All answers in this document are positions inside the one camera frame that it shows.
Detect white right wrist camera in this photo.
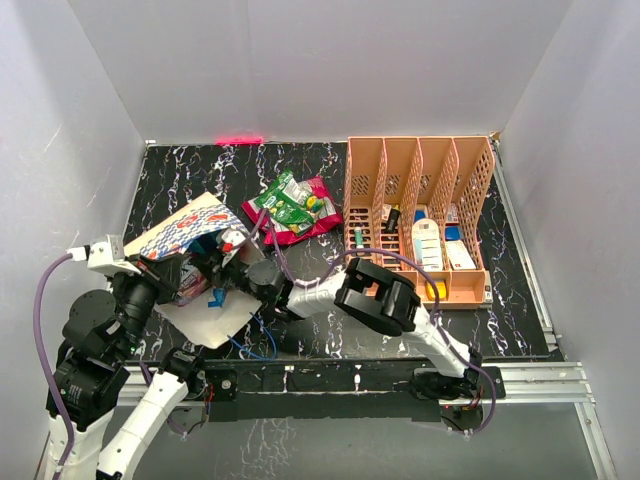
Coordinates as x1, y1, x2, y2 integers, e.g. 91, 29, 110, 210
216, 227, 247, 266

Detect blue bag handle string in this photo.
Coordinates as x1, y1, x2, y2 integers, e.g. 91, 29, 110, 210
227, 314, 281, 361

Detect green white glue stick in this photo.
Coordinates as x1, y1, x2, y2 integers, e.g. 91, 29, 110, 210
354, 227, 364, 248

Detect black marker pen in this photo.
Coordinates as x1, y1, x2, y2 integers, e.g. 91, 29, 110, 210
384, 205, 401, 234

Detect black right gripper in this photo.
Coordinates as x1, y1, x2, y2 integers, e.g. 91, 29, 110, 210
191, 250, 269, 304

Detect white round tape roll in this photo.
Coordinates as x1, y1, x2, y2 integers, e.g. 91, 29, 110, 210
412, 218, 444, 271

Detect green Fox's candy bag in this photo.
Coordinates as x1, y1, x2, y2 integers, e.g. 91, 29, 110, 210
254, 170, 325, 236

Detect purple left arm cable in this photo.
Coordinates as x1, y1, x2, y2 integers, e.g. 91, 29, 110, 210
33, 252, 91, 480

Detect purple Fox's candy bag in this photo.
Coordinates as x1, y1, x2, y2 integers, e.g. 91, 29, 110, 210
174, 257, 210, 307

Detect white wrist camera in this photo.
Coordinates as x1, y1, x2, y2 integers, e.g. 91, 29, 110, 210
66, 234, 141, 278
216, 227, 247, 266

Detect yellow round tape measure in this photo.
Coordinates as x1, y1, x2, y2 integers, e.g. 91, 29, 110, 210
426, 280, 447, 301

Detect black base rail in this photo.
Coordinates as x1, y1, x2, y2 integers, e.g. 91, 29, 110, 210
204, 359, 441, 423

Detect pink snack bag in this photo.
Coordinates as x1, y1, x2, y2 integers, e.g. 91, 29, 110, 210
242, 170, 343, 246

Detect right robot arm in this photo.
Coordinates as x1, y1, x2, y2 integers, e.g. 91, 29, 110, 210
195, 250, 482, 400

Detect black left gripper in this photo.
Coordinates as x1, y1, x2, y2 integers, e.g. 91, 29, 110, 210
108, 249, 185, 356

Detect pink plastic file organizer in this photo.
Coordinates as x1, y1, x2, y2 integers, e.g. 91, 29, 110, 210
343, 136, 495, 309

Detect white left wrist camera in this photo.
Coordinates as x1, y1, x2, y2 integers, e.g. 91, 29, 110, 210
66, 234, 141, 278

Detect red white small box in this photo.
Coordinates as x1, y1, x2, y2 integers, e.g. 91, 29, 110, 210
446, 203, 460, 225

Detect blue checkered paper bag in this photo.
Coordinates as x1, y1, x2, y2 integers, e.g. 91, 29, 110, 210
125, 193, 263, 349

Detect blue plastic case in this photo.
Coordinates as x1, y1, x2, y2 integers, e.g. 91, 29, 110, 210
445, 225, 463, 242

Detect blue snack bag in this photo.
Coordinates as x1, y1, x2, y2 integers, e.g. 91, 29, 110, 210
207, 287, 227, 308

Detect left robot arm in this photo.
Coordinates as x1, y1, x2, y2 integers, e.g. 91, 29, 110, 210
33, 253, 207, 479

